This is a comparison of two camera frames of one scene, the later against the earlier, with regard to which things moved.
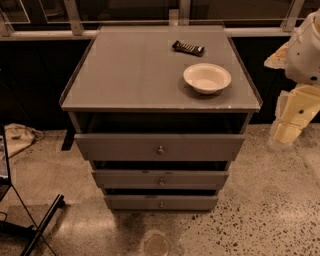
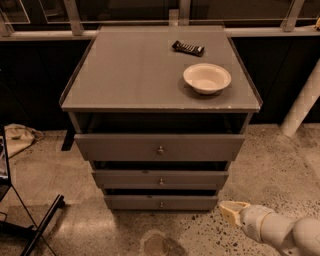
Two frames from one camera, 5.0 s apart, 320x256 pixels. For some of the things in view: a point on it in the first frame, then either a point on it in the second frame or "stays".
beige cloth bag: (19, 137) stays
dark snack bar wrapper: (189, 48) stays
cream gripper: (304, 56) → (252, 221)
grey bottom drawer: (161, 202) stays
